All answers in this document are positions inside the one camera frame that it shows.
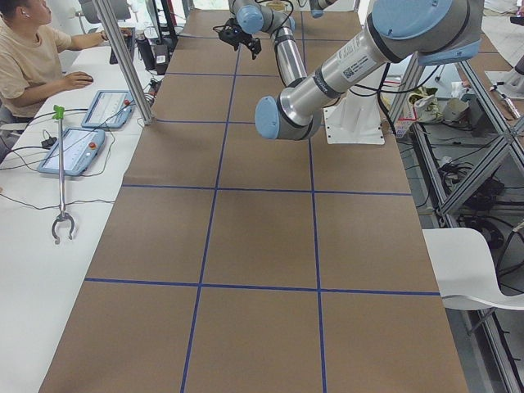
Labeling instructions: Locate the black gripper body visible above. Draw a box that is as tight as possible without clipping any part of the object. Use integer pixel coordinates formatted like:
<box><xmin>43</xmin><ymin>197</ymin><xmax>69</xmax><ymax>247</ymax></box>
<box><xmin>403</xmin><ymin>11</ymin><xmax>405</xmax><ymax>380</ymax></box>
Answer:
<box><xmin>217</xmin><ymin>25</ymin><xmax>251</xmax><ymax>46</ymax></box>

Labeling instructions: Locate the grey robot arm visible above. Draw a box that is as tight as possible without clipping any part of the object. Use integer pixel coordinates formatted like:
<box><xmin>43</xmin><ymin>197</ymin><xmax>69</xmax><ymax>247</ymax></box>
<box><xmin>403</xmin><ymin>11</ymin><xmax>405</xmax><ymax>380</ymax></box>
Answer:
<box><xmin>255</xmin><ymin>0</ymin><xmax>484</xmax><ymax>140</ymax></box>
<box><xmin>213</xmin><ymin>1</ymin><xmax>306</xmax><ymax>89</ymax></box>

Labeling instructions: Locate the black water bottle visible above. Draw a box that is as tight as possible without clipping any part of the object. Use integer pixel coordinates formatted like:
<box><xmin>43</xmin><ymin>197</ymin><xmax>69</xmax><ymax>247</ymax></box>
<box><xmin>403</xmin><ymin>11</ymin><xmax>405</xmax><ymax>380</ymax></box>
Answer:
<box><xmin>136</xmin><ymin>34</ymin><xmax>156</xmax><ymax>71</ymax></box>

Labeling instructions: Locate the black keyboard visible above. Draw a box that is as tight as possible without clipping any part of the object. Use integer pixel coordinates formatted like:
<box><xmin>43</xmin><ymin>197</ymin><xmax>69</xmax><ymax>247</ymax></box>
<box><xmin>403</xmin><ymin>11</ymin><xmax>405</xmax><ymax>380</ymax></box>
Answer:
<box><xmin>109</xmin><ymin>26</ymin><xmax>137</xmax><ymax>66</ymax></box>

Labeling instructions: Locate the blue teach pendant far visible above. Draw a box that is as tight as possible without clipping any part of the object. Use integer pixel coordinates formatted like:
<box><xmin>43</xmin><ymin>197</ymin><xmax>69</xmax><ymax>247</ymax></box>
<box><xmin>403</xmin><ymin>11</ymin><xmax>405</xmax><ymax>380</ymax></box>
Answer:
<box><xmin>81</xmin><ymin>90</ymin><xmax>134</xmax><ymax>129</ymax></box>

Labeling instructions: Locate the blue teach pendant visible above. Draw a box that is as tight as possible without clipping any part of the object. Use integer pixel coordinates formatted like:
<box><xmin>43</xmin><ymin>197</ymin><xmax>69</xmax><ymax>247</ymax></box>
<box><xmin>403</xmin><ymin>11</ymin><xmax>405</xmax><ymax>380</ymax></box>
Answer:
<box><xmin>81</xmin><ymin>90</ymin><xmax>134</xmax><ymax>129</ymax></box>
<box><xmin>37</xmin><ymin>128</ymin><xmax>106</xmax><ymax>177</ymax></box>

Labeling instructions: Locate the black computer mouse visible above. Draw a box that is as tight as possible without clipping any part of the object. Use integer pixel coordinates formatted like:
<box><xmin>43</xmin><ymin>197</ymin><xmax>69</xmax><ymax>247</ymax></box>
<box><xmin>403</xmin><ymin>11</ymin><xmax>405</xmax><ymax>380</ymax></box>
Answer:
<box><xmin>69</xmin><ymin>73</ymin><xmax>93</xmax><ymax>84</ymax></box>

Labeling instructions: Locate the white paper bag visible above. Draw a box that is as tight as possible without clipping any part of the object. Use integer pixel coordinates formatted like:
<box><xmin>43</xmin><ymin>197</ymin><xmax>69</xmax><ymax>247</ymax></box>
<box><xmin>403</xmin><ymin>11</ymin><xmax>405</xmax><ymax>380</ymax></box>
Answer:
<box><xmin>408</xmin><ymin>87</ymin><xmax>443</xmax><ymax>124</ymax></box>

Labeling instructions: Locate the blue teach pendant near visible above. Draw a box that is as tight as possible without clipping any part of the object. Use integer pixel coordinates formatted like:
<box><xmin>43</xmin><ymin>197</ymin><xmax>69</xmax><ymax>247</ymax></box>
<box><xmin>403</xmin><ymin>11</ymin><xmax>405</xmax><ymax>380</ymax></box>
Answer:
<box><xmin>37</xmin><ymin>128</ymin><xmax>106</xmax><ymax>177</ymax></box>

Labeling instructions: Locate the metal reacher grabber tool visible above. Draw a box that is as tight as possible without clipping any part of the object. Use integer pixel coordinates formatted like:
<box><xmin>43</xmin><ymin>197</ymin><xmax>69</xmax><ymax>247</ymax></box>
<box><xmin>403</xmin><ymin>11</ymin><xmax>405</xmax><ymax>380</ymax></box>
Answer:
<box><xmin>51</xmin><ymin>105</ymin><xmax>75</xmax><ymax>245</ymax></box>

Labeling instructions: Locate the person in beige shirt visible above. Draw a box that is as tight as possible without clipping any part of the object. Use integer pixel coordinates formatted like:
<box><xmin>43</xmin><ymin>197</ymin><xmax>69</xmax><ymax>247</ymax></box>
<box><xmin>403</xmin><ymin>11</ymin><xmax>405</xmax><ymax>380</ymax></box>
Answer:
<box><xmin>1</xmin><ymin>1</ymin><xmax>108</xmax><ymax>123</ymax></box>

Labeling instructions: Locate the brown paper table mat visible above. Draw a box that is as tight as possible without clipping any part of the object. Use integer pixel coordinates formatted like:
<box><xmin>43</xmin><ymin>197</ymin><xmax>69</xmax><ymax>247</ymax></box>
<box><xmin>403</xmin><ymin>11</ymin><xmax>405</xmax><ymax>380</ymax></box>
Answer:
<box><xmin>41</xmin><ymin>10</ymin><xmax>468</xmax><ymax>392</ymax></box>

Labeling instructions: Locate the white plastic chair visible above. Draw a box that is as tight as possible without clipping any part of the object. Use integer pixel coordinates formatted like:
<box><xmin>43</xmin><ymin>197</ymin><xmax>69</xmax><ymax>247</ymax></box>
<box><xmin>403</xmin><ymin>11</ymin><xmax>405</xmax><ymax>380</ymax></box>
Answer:
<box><xmin>422</xmin><ymin>228</ymin><xmax>523</xmax><ymax>334</ymax></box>

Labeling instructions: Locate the aluminium frame post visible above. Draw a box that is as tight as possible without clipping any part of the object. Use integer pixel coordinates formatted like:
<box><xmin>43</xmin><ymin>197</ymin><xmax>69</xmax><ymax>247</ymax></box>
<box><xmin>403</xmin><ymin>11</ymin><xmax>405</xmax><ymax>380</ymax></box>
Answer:
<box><xmin>93</xmin><ymin>0</ymin><xmax>152</xmax><ymax>125</ymax></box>

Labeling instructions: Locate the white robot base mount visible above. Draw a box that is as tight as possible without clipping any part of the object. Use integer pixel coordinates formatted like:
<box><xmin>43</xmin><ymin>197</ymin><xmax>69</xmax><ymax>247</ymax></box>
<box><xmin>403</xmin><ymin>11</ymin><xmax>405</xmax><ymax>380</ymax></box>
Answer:
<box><xmin>323</xmin><ymin>92</ymin><xmax>385</xmax><ymax>145</ymax></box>

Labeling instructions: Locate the aluminium frame rack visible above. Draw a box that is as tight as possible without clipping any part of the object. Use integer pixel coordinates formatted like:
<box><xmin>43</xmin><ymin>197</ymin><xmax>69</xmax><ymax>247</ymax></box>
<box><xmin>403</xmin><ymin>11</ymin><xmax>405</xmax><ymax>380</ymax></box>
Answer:
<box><xmin>391</xmin><ymin>52</ymin><xmax>523</xmax><ymax>392</ymax></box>

